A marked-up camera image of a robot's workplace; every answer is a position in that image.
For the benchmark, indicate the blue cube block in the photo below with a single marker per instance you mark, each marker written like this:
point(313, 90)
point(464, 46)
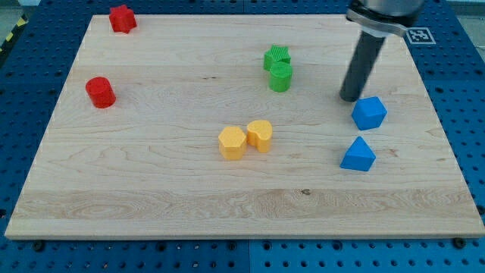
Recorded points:
point(369, 113)

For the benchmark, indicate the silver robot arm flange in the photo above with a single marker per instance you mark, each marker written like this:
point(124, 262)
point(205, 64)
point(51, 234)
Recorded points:
point(381, 18)

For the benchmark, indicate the blue triangle block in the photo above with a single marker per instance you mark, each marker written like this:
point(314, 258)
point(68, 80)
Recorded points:
point(359, 156)

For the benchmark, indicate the yellow hexagon block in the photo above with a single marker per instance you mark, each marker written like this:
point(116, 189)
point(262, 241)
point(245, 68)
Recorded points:
point(232, 143)

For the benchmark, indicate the yellow heart block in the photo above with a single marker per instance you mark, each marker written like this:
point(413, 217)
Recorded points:
point(259, 135)

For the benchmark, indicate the wooden board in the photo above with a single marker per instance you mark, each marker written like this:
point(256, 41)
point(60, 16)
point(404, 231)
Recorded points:
point(148, 167)

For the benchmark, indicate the green cylinder block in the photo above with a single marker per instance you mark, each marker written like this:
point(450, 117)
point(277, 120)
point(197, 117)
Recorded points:
point(280, 77)

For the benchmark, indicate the green star block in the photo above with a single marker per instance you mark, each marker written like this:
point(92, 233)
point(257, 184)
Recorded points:
point(276, 54)

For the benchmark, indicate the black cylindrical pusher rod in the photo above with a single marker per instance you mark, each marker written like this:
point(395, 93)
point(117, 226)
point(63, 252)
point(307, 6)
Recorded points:
point(360, 67)

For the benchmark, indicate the red cylinder block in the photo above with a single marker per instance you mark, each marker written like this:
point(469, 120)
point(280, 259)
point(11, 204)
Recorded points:
point(100, 92)

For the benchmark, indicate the red star block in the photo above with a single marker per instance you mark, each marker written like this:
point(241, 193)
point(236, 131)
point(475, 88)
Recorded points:
point(122, 19)

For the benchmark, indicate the white fiducial marker tag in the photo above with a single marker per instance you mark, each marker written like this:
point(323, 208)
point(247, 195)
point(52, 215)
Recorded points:
point(420, 36)

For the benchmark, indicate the black board screw left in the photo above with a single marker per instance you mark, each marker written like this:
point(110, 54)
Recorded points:
point(38, 246)

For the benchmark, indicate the black board screw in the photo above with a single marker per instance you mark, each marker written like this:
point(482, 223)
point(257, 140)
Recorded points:
point(38, 246)
point(459, 243)

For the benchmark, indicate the black board screw right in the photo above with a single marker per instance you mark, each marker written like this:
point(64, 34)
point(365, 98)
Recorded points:
point(459, 243)

